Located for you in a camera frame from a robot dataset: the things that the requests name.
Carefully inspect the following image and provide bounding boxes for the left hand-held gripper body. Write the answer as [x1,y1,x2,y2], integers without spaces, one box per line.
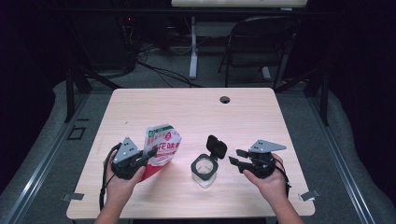
[110,136,148,181]

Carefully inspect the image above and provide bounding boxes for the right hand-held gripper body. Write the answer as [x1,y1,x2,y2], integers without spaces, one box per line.
[237,138,288,180]

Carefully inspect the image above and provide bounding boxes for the white red green plastic bag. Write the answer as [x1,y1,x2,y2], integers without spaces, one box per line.
[141,123,183,182]

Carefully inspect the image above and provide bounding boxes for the glass jar with black lid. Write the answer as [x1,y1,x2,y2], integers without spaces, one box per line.
[190,133,229,189]

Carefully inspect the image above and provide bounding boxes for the person's right hand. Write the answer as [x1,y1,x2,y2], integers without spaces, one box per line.
[243,153,291,203]

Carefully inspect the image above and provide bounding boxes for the person's left hand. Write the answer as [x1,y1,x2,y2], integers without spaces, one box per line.
[105,165,147,205]

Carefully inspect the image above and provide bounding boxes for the black tape square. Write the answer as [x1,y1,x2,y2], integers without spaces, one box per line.
[66,124,87,141]

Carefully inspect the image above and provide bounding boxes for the black metal stand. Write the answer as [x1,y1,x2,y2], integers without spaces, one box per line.
[63,65,123,123]
[274,65,331,127]

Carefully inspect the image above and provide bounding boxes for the black folding chair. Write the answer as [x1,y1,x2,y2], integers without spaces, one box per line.
[217,15,301,90]

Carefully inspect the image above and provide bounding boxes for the white desk leg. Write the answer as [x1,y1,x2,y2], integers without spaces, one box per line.
[188,16,200,80]

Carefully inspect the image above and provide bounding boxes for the dark computer tower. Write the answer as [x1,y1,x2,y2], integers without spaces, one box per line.
[70,11,138,72]

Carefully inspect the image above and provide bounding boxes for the white desk top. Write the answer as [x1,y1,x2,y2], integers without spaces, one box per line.
[170,0,309,8]

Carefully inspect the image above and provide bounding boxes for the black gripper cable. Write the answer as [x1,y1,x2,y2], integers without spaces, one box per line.
[98,142,123,212]
[273,156,292,199]

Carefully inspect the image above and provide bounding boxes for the black floor cables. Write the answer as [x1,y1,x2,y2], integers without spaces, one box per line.
[135,42,204,89]

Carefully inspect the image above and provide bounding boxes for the aluminium floor rail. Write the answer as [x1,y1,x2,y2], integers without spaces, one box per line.
[0,92,92,224]
[305,92,379,224]

